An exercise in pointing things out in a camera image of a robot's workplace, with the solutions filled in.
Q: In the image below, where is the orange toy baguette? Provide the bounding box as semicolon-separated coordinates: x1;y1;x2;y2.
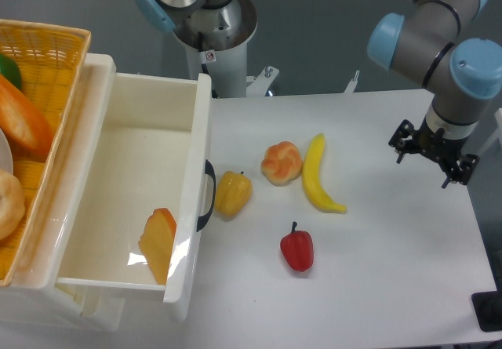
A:
1;75;54;162

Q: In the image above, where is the toy knotted bread roll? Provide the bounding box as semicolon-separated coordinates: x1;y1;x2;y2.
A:
260;141;303;186

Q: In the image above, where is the yellow toy banana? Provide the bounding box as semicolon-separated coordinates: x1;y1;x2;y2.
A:
302;133;347;214

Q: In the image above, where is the yellow woven basket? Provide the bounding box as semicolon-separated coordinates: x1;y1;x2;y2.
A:
1;19;91;287

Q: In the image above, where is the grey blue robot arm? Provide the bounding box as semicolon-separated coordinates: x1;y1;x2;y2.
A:
367;0;501;186

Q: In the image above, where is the beige toy bagel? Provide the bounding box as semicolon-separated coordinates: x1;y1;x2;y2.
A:
1;169;25;239

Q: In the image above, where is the yellow toy bell pepper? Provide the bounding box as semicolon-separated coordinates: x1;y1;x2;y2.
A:
214;171;253;219

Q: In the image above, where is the black device at edge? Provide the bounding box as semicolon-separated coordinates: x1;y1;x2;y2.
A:
471;291;501;333

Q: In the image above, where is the white drawer cabinet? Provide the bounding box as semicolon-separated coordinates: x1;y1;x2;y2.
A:
1;53;116;328

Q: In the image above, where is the green toy vegetable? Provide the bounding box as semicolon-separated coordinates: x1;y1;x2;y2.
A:
0;54;22;90

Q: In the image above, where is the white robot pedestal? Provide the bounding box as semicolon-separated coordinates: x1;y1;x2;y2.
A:
133;0;282;99

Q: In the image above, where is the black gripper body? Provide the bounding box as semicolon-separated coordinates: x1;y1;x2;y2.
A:
406;127;469;170

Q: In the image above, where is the red toy bell pepper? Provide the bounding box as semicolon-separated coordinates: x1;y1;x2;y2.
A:
279;221;315;272

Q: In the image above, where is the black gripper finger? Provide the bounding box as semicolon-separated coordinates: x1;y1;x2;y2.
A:
388;119;415;164
441;154;479;188

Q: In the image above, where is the orange toy cheese wedge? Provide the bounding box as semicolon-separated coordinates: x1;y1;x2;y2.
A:
138;208;176;285

